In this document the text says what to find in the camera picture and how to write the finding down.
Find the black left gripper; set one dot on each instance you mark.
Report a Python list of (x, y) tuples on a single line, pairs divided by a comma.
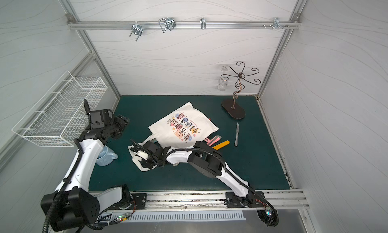
[(120, 124)]

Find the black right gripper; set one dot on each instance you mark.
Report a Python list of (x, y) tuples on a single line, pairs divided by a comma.
[(148, 156)]

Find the white printed tote bag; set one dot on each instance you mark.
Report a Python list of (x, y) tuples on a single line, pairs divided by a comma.
[(182, 128)]

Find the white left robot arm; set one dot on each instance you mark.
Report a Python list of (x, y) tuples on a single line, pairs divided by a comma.
[(71, 205)]

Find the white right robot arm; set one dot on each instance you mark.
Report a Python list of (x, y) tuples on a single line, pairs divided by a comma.
[(206, 160)]

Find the pink utility knife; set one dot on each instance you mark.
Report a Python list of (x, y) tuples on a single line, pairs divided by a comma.
[(212, 141)]

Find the silver table knife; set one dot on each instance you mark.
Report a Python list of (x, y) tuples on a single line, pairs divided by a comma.
[(237, 134)]

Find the light blue plastic cup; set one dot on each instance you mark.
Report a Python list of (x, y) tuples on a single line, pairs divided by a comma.
[(106, 156)]

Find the dark metal jewelry stand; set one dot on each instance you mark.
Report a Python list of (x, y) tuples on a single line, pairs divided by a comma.
[(230, 105)]

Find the small glass jar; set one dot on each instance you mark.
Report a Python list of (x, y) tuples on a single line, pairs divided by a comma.
[(222, 85)]

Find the metal clamp hook left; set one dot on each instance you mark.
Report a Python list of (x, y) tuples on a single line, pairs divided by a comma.
[(137, 30)]

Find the metal clamp hook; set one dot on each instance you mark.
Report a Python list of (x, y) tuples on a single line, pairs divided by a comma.
[(137, 30), (276, 25)]

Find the metal U-bolt hook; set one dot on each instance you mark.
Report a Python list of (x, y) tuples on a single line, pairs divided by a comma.
[(167, 24)]

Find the metal clamp hook right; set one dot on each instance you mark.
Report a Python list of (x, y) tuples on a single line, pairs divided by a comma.
[(276, 25)]

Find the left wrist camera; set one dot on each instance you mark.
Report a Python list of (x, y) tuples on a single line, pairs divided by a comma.
[(98, 115)]

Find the white wire basket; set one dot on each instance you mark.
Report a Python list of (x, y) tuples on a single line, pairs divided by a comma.
[(59, 116)]

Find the white vented cable duct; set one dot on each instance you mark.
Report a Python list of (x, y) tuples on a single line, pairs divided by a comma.
[(186, 216)]

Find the aluminium top rail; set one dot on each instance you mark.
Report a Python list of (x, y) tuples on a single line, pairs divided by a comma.
[(180, 25)]

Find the small metal ring hook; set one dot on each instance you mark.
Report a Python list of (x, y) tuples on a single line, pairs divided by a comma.
[(203, 23)]

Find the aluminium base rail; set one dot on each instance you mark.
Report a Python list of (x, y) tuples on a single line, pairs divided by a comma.
[(213, 200)]

